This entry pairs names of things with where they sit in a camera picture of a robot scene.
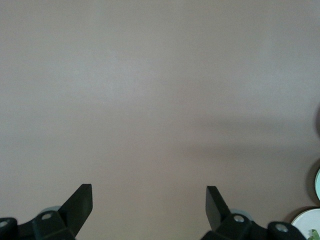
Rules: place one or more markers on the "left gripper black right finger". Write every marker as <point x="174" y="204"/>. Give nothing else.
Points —
<point x="216" y="207"/>

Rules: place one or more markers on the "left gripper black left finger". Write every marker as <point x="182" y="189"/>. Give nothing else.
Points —
<point x="77" y="205"/>

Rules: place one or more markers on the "green lettuce leaf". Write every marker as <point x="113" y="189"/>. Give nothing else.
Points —
<point x="315" y="236"/>

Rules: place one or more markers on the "beige round plate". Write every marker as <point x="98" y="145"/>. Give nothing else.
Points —
<point x="305" y="222"/>

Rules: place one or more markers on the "green round plate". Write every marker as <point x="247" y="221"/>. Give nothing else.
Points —
<point x="318" y="185"/>

